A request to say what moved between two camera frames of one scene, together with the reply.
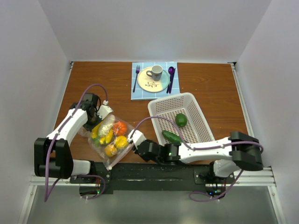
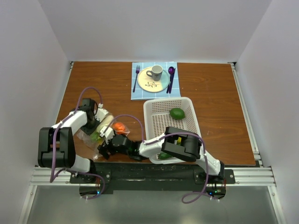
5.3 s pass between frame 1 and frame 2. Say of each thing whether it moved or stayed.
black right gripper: moved
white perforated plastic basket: moved
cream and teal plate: stayed
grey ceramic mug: stayed
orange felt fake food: stayed
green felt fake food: moved
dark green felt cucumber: moved
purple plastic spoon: stayed
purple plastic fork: stayed
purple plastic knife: stayed
